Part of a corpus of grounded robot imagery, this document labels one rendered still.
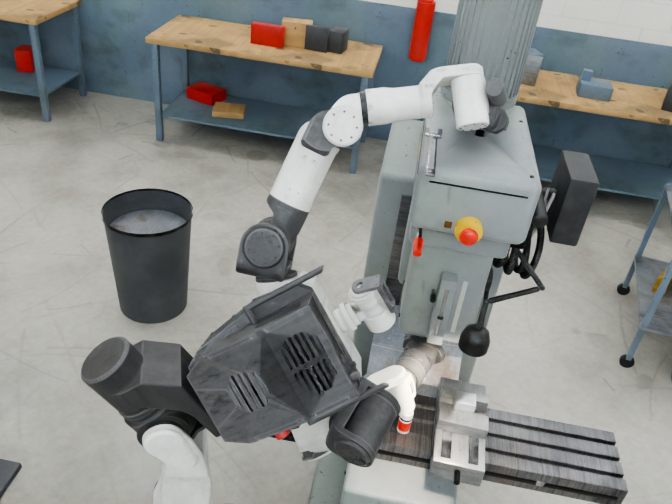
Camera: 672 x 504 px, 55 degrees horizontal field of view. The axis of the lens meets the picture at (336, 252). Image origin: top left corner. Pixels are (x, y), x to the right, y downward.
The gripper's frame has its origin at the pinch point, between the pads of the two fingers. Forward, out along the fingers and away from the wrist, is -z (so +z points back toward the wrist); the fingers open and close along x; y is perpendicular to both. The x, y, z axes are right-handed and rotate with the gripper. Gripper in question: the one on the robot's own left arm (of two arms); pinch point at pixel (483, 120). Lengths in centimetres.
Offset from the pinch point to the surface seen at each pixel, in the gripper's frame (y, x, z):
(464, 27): 21.0, -13.0, -5.6
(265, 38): 66, -243, -311
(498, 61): 15.9, -2.9, -8.8
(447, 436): -85, 14, -42
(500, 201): -17.3, 11.5, 12.4
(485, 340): -48, 17, -4
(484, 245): -27.4, 9.5, -4.2
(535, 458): -85, 40, -57
